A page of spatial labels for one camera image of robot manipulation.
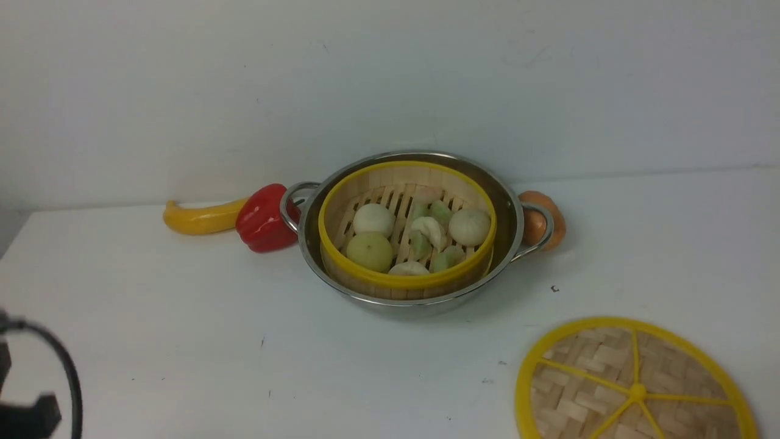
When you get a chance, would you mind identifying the white green dumpling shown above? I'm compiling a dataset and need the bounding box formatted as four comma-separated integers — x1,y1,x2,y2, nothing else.
411,216,449,252

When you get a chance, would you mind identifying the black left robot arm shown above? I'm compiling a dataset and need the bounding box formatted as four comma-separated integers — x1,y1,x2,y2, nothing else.
1,393,62,438

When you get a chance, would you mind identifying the pink green dumpling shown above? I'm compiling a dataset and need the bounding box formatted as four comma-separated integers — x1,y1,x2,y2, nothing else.
413,186,444,205

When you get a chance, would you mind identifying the small green dumpling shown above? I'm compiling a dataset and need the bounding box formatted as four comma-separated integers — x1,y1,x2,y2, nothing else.
429,246,466,273

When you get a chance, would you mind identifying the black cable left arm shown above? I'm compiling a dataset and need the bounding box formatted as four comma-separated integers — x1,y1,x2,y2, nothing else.
0,312,83,439

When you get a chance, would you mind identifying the yellow rimmed woven steamer lid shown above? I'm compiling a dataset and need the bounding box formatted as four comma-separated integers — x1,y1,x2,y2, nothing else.
515,317,761,438

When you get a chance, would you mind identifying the pale white steamed bun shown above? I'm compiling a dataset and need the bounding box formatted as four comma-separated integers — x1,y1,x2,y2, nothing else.
448,209,491,247

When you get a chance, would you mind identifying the yellow rimmed bamboo steamer basket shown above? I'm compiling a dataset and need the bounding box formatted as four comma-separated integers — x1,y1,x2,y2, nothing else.
317,160,498,301

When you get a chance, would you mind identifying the yellow green steamed bun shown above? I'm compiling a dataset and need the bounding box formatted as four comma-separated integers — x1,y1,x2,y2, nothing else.
345,232,394,273

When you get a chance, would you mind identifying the red bell pepper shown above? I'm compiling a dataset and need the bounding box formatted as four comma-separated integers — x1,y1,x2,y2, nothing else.
235,183,297,254

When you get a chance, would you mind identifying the stainless steel pot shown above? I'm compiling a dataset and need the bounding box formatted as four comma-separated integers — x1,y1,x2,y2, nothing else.
280,150,553,318

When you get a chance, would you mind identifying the yellow banana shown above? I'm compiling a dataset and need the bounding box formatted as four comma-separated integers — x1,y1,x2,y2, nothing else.
162,198,248,236

